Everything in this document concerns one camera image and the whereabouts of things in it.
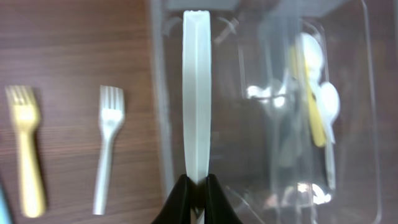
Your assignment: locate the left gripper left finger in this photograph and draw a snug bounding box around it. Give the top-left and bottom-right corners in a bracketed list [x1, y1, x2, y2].
[151, 174, 191, 224]

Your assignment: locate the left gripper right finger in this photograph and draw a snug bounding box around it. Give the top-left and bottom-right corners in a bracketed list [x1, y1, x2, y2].
[205, 174, 243, 224]

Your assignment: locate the white plastic fork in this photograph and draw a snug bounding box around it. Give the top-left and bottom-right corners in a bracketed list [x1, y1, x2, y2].
[93, 85, 125, 215]

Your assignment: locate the white plastic spoon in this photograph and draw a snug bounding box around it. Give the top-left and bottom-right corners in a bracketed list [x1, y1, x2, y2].
[317, 82, 340, 191]
[300, 32, 325, 83]

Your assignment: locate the yellow plastic spoon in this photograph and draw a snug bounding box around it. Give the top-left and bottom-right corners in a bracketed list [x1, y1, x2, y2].
[289, 46, 326, 147]

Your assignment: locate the light blue plastic fork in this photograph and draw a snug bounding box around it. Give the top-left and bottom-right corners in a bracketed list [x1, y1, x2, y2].
[0, 187, 13, 224]

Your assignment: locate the yellow plastic fork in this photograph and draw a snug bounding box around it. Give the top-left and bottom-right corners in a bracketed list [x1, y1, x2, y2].
[5, 85, 46, 218]

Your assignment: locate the white fork tines down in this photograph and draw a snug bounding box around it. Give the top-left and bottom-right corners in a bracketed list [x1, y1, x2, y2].
[182, 9, 212, 224]

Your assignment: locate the clear plastic container left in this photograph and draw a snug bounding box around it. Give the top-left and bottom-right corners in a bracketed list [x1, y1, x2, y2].
[148, 0, 381, 223]

